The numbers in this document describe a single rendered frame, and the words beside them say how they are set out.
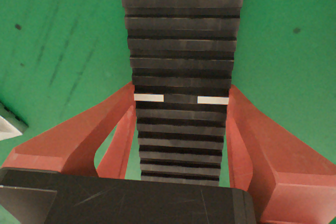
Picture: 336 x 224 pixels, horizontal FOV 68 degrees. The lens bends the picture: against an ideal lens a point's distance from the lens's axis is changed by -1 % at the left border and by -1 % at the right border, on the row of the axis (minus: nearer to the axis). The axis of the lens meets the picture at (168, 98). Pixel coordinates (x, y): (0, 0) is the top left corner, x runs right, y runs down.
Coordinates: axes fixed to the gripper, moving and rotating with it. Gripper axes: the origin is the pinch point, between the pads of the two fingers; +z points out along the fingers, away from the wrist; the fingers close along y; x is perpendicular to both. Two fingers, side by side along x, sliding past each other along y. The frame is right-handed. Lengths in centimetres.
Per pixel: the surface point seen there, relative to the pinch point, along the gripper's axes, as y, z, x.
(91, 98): 5.7, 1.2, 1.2
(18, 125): 11.4, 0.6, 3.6
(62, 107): 7.8, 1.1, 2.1
